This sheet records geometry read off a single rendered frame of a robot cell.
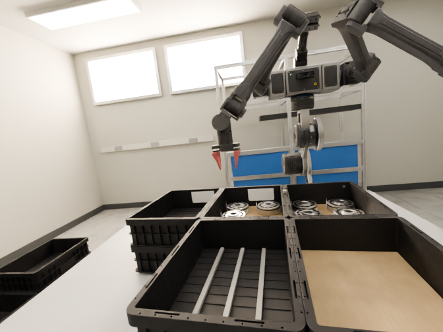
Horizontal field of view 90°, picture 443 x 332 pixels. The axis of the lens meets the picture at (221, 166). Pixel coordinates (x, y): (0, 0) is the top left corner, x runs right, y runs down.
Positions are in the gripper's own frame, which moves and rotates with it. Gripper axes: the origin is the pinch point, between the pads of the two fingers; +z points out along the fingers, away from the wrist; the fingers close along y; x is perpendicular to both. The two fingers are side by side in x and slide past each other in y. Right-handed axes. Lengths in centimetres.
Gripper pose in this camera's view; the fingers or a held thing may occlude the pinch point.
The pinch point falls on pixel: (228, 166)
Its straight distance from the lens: 87.7
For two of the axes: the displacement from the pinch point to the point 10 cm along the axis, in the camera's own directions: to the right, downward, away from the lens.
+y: 9.7, -0.8, -2.2
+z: 1.2, 9.8, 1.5
